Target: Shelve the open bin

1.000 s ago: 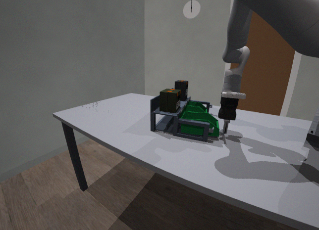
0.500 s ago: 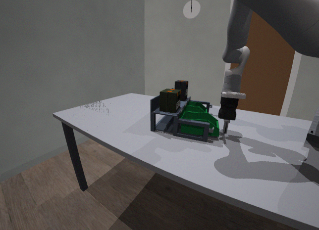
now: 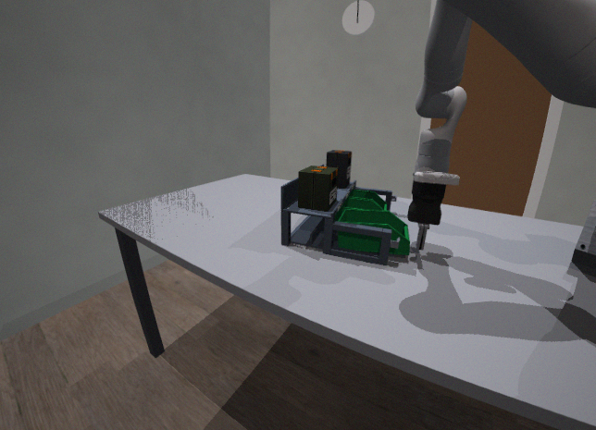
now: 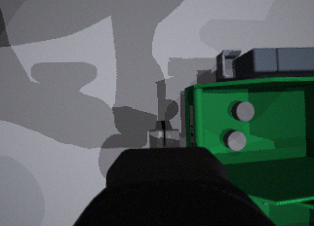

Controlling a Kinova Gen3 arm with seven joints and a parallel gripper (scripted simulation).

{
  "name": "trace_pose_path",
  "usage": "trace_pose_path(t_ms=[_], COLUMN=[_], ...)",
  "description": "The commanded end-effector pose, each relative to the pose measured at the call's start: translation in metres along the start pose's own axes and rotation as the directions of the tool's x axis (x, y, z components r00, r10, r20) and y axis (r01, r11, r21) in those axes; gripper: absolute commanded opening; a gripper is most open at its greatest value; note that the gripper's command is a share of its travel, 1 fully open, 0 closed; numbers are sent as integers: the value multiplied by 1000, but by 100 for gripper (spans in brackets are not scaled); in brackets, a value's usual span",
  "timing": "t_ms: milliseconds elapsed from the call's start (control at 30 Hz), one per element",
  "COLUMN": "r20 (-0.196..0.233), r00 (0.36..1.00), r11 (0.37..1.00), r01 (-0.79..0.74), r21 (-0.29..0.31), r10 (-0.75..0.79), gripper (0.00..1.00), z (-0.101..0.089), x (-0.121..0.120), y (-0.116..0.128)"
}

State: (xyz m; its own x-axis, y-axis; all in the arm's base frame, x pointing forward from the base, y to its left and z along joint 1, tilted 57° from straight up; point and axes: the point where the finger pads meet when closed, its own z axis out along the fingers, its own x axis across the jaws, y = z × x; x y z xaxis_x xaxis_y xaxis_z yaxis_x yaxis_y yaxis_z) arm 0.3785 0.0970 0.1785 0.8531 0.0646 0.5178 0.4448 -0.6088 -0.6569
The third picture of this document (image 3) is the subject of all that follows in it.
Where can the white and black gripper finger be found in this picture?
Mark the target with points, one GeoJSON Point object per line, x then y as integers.
{"type": "Point", "coordinates": [426, 227]}
{"type": "Point", "coordinates": [419, 237]}

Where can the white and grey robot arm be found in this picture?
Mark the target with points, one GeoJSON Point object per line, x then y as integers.
{"type": "Point", "coordinates": [555, 40]}

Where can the green bin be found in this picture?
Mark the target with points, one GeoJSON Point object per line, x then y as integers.
{"type": "Point", "coordinates": [357, 204]}
{"type": "Point", "coordinates": [364, 243]}
{"type": "Point", "coordinates": [368, 195]}

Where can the dark green case with orange latches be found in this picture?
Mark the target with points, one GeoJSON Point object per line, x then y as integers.
{"type": "Point", "coordinates": [317, 190]}

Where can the grey metal shelf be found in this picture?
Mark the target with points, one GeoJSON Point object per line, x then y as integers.
{"type": "Point", "coordinates": [317, 229]}

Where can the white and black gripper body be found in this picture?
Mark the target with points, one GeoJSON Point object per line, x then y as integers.
{"type": "Point", "coordinates": [429, 183]}

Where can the black tool case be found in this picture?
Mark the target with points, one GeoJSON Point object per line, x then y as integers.
{"type": "Point", "coordinates": [343, 162]}

